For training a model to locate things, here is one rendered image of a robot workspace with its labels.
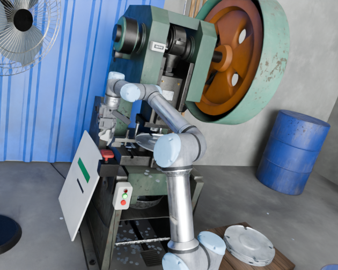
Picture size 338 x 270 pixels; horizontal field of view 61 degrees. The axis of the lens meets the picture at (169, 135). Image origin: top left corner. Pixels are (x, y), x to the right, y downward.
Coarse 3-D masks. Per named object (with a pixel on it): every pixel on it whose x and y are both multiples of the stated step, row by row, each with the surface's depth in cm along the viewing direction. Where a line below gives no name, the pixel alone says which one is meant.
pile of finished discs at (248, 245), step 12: (228, 228) 175; (240, 228) 178; (228, 240) 164; (240, 240) 166; (252, 240) 168; (264, 240) 172; (240, 252) 156; (252, 252) 158; (264, 252) 161; (252, 264) 154; (264, 264) 155
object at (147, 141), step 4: (136, 136) 172; (140, 136) 174; (144, 136) 176; (148, 136) 177; (152, 136) 179; (156, 136) 181; (160, 136) 183; (136, 140) 166; (140, 140) 167; (144, 140) 169; (148, 140) 170; (152, 140) 170; (156, 140) 172; (140, 144) 162; (144, 144) 163; (148, 144) 165; (152, 144) 165; (148, 148) 158; (152, 148) 160
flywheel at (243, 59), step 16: (224, 0) 178; (240, 0) 164; (208, 16) 192; (224, 16) 182; (240, 16) 169; (256, 16) 152; (224, 32) 181; (240, 32) 172; (256, 32) 151; (224, 48) 174; (240, 48) 167; (256, 48) 150; (224, 64) 174; (240, 64) 166; (256, 64) 149; (224, 80) 178; (240, 80) 165; (208, 96) 192; (224, 96) 177; (240, 96) 159; (208, 112) 185; (224, 112) 170
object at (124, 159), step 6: (114, 150) 172; (120, 150) 167; (126, 150) 169; (132, 150) 171; (120, 156) 161; (126, 156) 162; (132, 156) 166; (138, 156) 165; (144, 156) 167; (120, 162) 162; (126, 162) 163; (132, 162) 165; (138, 162) 166; (144, 162) 168
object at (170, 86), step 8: (168, 72) 165; (168, 80) 161; (176, 80) 163; (168, 88) 163; (176, 88) 165; (168, 96) 165; (176, 96) 167; (144, 104) 174; (176, 104) 170; (144, 112) 174; (152, 112) 165; (152, 120) 167; (160, 120) 164
